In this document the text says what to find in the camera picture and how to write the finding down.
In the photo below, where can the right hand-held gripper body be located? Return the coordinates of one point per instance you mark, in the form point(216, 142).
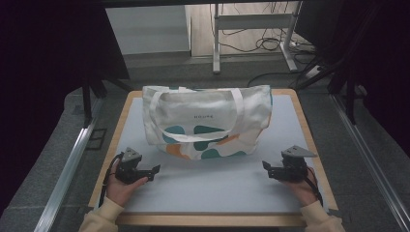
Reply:
point(291, 166)

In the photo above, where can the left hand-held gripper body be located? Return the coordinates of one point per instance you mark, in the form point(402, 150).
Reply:
point(129, 167)

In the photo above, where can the white tote bag coloured blobs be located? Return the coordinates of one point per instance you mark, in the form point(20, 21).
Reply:
point(206, 109)

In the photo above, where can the person's left hand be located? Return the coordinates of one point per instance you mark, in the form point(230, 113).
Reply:
point(121, 191)

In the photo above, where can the person's right hand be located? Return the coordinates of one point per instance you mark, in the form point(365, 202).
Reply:
point(301, 190)

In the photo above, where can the black floor grille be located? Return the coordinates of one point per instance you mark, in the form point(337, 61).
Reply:
point(96, 139)

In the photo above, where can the grey-blue table mat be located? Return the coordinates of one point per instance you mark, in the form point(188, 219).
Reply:
point(212, 187)

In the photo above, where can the black metal stand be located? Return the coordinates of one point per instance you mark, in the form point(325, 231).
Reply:
point(87, 96)
point(349, 96)

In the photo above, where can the white power strip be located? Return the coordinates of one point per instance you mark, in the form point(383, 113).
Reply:
point(313, 72)

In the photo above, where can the dark curtain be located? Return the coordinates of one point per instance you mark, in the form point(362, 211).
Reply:
point(383, 64)
point(42, 80)

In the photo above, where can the aluminium rail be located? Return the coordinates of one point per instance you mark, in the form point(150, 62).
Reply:
point(64, 180)
point(370, 161)

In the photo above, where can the white metal desk frame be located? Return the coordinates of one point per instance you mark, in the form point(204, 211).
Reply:
point(251, 21)

